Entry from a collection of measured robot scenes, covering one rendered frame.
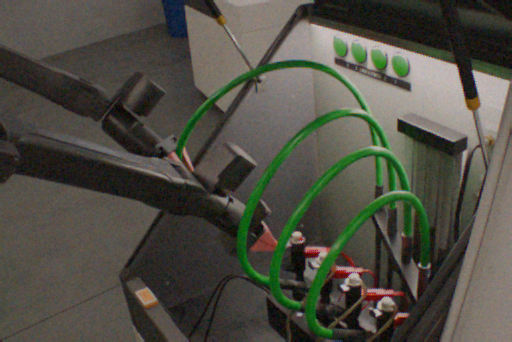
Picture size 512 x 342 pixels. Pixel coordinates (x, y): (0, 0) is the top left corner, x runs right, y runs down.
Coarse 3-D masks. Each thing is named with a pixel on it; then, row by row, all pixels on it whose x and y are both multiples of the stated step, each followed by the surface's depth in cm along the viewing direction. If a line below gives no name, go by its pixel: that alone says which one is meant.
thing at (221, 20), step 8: (208, 0) 114; (208, 8) 115; (216, 8) 115; (216, 16) 116; (224, 24) 118; (232, 40) 120; (240, 48) 122; (248, 64) 124; (256, 80) 126; (264, 80) 127; (256, 88) 127; (264, 88) 128
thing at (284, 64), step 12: (288, 60) 98; (300, 60) 99; (252, 72) 98; (264, 72) 98; (324, 72) 100; (336, 72) 100; (228, 84) 98; (240, 84) 98; (348, 84) 102; (216, 96) 99; (360, 96) 103; (204, 108) 99; (192, 120) 100; (372, 132) 107; (180, 144) 102; (180, 156) 103
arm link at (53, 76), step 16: (0, 48) 97; (0, 64) 98; (16, 64) 98; (32, 64) 99; (48, 64) 101; (16, 80) 99; (32, 80) 99; (48, 80) 99; (64, 80) 99; (80, 80) 99; (48, 96) 99; (64, 96) 99; (80, 112) 100
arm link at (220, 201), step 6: (222, 186) 94; (216, 192) 95; (222, 192) 96; (216, 198) 95; (222, 198) 95; (216, 204) 94; (222, 204) 95; (210, 210) 94; (216, 210) 95; (222, 210) 95; (204, 216) 95; (210, 216) 95; (216, 216) 95; (222, 216) 97
